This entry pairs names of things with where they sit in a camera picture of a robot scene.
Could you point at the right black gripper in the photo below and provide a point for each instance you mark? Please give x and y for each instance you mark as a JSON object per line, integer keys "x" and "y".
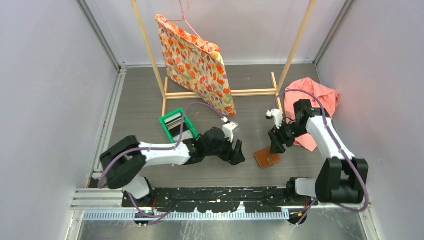
{"x": 277, "y": 136}

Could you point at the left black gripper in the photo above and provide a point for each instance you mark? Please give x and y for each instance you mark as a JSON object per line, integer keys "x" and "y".
{"x": 232, "y": 156}

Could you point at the brown leather card holder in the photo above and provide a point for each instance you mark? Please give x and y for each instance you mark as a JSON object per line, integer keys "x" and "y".
{"x": 265, "y": 159}

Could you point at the green plastic card bin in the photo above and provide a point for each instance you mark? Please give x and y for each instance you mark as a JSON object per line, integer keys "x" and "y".
{"x": 185, "y": 119}

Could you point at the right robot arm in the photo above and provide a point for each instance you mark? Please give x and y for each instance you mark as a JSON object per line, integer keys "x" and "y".
{"x": 342, "y": 177}

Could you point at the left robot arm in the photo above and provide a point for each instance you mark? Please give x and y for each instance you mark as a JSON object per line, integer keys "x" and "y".
{"x": 123, "y": 162}

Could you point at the stack of credit cards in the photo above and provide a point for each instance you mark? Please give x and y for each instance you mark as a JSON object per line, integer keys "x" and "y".
{"x": 176, "y": 128}

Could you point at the wooden clothes rack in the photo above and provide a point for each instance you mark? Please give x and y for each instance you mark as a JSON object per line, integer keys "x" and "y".
{"x": 173, "y": 91}

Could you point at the pink crumpled cloth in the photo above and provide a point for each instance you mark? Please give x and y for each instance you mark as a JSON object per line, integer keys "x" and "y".
{"x": 317, "y": 93}

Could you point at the floral fabric bag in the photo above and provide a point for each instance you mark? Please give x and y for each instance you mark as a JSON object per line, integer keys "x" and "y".
{"x": 196, "y": 65}

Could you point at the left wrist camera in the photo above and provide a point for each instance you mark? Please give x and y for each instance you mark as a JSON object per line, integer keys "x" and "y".
{"x": 229, "y": 128}

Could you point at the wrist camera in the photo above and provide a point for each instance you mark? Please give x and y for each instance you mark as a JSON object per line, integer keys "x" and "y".
{"x": 229, "y": 128}
{"x": 275, "y": 115}

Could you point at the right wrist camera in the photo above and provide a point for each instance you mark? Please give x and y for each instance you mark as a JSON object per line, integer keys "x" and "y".
{"x": 275, "y": 115}

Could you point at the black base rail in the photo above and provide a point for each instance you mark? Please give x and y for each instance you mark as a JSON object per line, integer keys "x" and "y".
{"x": 264, "y": 199}

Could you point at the pink wire hanger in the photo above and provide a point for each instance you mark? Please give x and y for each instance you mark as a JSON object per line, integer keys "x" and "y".
{"x": 187, "y": 15}

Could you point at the aluminium frame rail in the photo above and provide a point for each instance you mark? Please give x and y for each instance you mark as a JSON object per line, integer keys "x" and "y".
{"x": 114, "y": 205}

